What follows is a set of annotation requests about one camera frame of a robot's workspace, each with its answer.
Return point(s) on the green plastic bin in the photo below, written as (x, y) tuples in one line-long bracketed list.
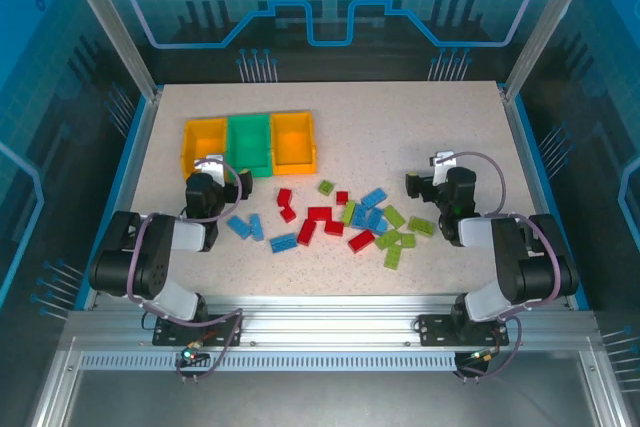
[(247, 142)]

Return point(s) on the small blue lego brick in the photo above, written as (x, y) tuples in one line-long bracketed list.
[(382, 227)]

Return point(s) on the small green lego brick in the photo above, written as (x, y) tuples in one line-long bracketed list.
[(326, 187), (408, 240)]

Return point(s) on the yellow plastic bin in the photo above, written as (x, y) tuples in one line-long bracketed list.
[(292, 139), (200, 139)]

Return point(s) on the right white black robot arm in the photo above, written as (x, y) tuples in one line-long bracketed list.
[(530, 272)]

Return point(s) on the small adapter with LED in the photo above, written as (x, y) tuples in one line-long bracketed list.
[(190, 354), (482, 357)]

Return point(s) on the steel bottom plate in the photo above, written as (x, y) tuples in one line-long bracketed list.
[(325, 402)]

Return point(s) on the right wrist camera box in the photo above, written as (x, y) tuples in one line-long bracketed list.
[(441, 167)]

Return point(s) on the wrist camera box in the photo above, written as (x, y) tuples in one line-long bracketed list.
[(441, 167), (216, 166)]

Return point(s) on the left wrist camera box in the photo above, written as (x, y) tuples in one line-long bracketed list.
[(216, 166)]

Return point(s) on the aluminium side rail blue edge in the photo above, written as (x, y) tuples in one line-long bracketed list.
[(536, 172), (127, 174)]

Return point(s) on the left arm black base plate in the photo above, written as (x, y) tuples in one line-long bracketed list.
[(225, 332)]

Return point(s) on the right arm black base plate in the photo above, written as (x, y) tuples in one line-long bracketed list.
[(432, 329)]

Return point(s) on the wide aluminium base rail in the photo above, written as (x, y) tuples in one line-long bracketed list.
[(325, 319)]

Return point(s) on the aluminium frame post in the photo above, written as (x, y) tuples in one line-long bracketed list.
[(546, 22), (117, 27)]

